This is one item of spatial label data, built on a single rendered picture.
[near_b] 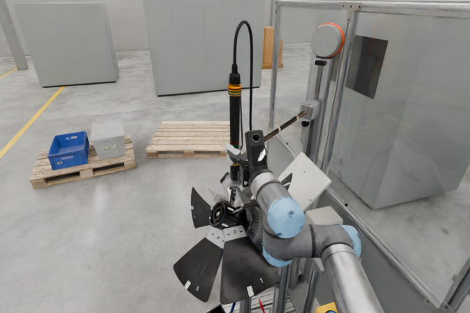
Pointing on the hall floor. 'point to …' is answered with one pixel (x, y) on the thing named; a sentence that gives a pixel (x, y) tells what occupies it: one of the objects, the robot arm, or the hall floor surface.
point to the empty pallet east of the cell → (190, 139)
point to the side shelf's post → (311, 289)
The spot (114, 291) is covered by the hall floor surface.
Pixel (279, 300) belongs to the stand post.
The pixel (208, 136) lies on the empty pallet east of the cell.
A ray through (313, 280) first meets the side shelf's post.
